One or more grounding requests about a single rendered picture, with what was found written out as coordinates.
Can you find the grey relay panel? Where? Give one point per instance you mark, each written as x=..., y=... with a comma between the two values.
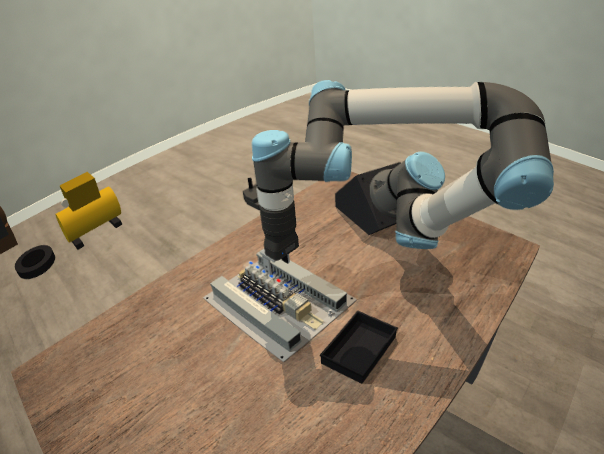
x=281, y=338

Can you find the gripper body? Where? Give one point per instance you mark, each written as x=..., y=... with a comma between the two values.
x=278, y=218

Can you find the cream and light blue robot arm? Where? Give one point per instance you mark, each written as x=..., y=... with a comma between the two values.
x=518, y=162

